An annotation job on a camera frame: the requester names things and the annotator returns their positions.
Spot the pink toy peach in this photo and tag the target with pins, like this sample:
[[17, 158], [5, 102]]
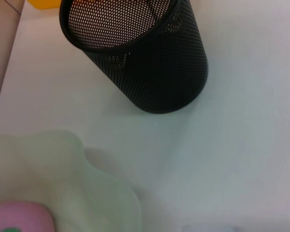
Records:
[[21, 217]]

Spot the black mesh pen holder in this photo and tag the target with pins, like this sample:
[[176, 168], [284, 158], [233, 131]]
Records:
[[159, 72]]

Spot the green glass fruit plate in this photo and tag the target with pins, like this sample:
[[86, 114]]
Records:
[[62, 181]]

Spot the yellow plastic bin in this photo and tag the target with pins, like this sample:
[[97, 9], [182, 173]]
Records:
[[46, 3]]

